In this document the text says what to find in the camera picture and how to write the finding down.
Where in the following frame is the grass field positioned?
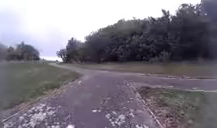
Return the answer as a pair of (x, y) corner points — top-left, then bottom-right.
(137, 85), (217, 128)
(0, 60), (82, 118)

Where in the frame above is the dark wood of trees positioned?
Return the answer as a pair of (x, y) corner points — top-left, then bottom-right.
(55, 0), (217, 64)

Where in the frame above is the group of trees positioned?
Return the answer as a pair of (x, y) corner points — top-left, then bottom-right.
(0, 40), (41, 62)

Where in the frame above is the grey cracked asphalt path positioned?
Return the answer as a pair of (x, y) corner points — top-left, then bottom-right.
(0, 62), (217, 128)

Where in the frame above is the grass strip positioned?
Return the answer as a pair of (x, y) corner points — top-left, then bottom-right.
(67, 60), (217, 79)

